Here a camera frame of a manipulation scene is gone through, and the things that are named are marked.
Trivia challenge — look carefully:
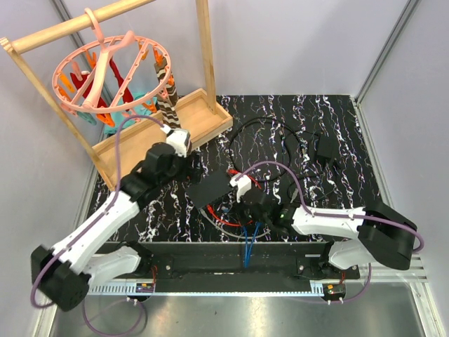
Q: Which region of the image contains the red sock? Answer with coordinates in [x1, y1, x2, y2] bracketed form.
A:
[69, 58, 134, 113]

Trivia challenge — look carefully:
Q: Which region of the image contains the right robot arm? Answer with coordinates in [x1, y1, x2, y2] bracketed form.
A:
[236, 187, 417, 279]

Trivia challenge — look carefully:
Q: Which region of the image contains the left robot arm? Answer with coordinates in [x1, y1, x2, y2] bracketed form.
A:
[30, 143, 203, 312]

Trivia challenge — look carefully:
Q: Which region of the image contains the brown striped sock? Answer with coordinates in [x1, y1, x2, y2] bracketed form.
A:
[154, 56, 182, 128]

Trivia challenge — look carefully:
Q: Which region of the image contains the red ethernet cable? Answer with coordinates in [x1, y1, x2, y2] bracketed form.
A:
[206, 168, 262, 227]

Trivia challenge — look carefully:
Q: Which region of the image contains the blue ethernet cable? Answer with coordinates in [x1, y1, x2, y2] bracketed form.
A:
[220, 206, 262, 270]

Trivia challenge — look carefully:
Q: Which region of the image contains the wooden drying rack stand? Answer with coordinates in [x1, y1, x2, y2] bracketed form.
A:
[1, 1, 233, 191]

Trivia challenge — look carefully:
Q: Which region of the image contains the black ethernet cable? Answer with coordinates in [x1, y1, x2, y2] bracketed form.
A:
[227, 117, 337, 204]

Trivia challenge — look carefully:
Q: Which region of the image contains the grey ethernet cable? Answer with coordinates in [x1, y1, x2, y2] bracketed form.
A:
[200, 187, 301, 242]

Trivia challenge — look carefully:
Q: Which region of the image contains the black power adapter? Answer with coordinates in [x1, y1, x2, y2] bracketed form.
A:
[316, 134, 342, 170]

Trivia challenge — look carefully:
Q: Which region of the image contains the teal cloth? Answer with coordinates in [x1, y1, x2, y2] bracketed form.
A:
[75, 91, 157, 136]

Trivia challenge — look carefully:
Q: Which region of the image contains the pink round clip hanger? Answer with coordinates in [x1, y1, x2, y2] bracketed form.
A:
[52, 8, 173, 126]

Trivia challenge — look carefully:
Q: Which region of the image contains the black marble pattern mat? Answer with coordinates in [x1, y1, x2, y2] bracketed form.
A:
[68, 94, 408, 256]

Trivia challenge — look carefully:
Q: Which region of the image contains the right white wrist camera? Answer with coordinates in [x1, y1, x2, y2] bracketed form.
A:
[229, 173, 253, 203]

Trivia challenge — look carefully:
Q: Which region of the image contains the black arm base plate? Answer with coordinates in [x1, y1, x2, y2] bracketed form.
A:
[154, 254, 360, 294]

